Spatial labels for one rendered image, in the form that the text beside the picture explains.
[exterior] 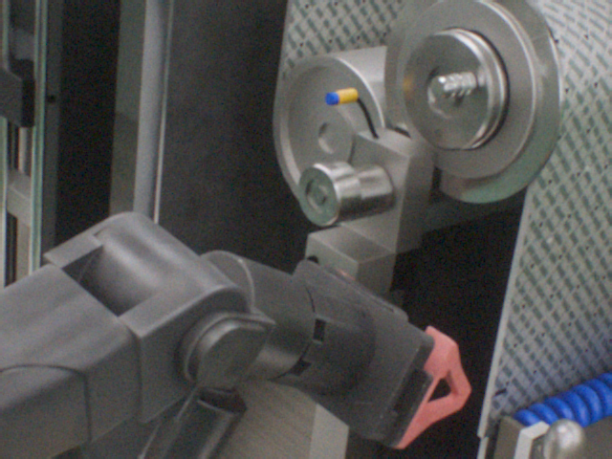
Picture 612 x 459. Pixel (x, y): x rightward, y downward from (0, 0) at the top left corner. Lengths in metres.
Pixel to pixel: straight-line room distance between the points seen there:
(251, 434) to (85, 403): 0.52
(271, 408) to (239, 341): 0.53
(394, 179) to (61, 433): 0.35
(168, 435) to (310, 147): 0.35
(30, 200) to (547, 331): 0.43
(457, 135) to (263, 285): 0.22
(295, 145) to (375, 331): 0.28
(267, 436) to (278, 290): 0.43
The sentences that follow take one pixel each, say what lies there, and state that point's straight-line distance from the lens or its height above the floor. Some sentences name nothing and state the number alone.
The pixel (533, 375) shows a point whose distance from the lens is 0.86.
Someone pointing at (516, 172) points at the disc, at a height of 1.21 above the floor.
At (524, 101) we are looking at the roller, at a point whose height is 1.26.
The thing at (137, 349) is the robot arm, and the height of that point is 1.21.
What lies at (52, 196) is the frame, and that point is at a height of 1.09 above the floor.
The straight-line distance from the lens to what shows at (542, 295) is 0.83.
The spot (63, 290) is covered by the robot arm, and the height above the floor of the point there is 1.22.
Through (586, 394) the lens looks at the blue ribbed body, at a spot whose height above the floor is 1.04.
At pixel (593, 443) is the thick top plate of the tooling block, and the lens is 0.86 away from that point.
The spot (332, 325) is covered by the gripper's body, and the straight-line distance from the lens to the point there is 0.64.
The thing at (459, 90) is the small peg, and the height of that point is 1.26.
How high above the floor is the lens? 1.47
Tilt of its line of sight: 24 degrees down
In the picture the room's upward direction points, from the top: 7 degrees clockwise
